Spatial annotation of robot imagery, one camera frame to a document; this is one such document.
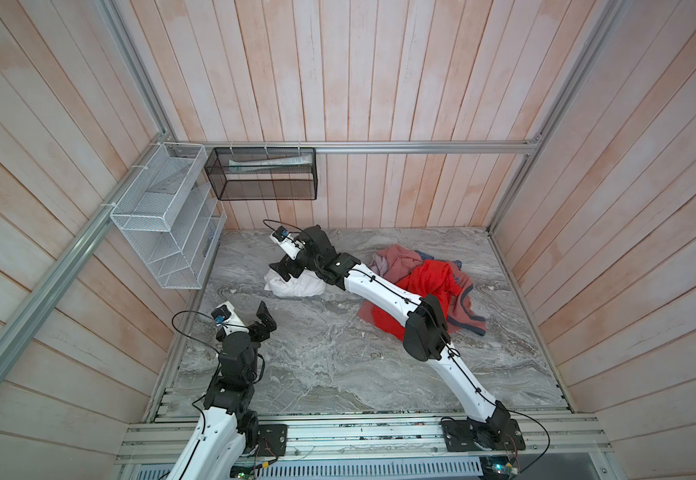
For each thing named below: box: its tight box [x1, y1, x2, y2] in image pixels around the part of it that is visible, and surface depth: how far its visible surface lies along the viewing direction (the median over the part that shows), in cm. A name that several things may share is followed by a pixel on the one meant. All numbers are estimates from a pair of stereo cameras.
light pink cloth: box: [368, 252, 388, 277], surface depth 100 cm
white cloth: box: [264, 268, 326, 297], surface depth 100 cm
